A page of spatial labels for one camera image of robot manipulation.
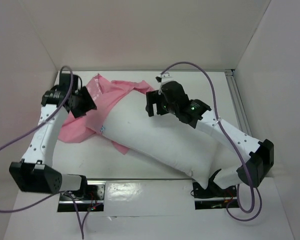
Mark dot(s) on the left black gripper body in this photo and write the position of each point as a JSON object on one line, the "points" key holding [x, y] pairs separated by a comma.
{"points": [[84, 102]]}

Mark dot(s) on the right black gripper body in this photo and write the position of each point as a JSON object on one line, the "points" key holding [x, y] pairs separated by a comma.
{"points": [[154, 103]]}

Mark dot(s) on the pink satin pillowcase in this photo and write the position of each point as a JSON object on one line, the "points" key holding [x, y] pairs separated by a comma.
{"points": [[105, 94]]}

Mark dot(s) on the white pillow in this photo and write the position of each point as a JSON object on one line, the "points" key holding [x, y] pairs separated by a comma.
{"points": [[163, 138]]}

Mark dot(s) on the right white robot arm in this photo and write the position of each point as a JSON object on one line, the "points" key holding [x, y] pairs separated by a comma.
{"points": [[256, 156]]}

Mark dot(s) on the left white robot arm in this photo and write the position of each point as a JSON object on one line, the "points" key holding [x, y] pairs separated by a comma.
{"points": [[34, 173]]}

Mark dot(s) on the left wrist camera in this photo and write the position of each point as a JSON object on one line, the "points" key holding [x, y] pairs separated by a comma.
{"points": [[65, 81]]}

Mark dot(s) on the aluminium frame rail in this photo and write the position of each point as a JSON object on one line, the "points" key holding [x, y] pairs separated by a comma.
{"points": [[237, 102]]}

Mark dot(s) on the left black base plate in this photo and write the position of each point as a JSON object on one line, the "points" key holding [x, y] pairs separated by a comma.
{"points": [[91, 200]]}

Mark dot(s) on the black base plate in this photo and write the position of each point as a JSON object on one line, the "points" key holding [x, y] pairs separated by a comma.
{"points": [[214, 197], [91, 200]]}

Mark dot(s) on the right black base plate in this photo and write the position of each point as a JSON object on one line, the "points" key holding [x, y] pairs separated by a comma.
{"points": [[214, 197]]}

